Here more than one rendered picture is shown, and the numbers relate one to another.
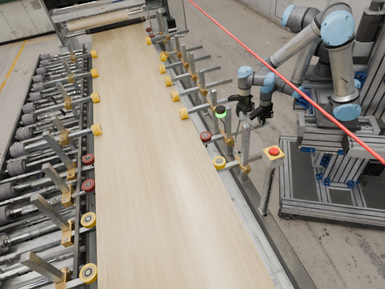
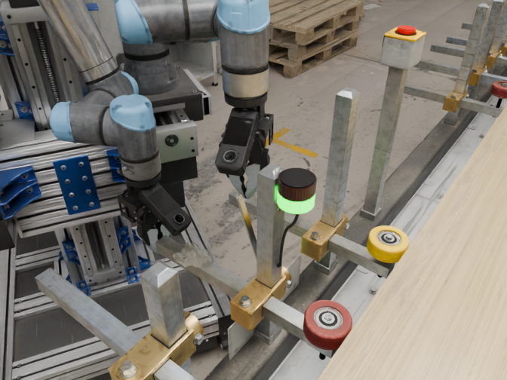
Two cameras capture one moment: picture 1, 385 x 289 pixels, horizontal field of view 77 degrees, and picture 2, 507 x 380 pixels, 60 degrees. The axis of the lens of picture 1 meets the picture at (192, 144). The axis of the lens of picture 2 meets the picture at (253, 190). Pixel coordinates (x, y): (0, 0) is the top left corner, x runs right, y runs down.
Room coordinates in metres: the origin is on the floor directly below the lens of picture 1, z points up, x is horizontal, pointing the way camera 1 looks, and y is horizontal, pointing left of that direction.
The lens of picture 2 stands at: (1.61, 0.17, 1.51)
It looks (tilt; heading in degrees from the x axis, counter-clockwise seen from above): 36 degrees down; 228
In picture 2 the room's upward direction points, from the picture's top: straight up
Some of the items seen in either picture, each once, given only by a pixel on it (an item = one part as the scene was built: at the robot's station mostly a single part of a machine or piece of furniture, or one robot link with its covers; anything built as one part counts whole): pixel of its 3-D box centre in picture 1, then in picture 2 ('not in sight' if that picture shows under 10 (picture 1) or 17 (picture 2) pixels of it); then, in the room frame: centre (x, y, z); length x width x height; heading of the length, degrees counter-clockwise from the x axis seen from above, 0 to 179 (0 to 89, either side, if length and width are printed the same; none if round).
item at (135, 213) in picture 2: (265, 110); (143, 194); (1.28, -0.53, 0.96); 0.09 x 0.08 x 0.12; 101
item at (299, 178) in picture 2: (220, 121); (293, 229); (1.17, -0.20, 1.02); 0.06 x 0.06 x 0.22; 11
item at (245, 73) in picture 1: (245, 77); (243, 29); (1.16, -0.35, 1.32); 0.09 x 0.08 x 0.11; 63
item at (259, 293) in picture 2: (226, 136); (262, 295); (1.20, -0.24, 0.85); 0.13 x 0.06 x 0.05; 11
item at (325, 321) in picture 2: (205, 140); (325, 337); (1.19, -0.10, 0.85); 0.08 x 0.08 x 0.11
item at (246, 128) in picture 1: (244, 155); (335, 191); (0.94, -0.30, 0.93); 0.03 x 0.03 x 0.48; 11
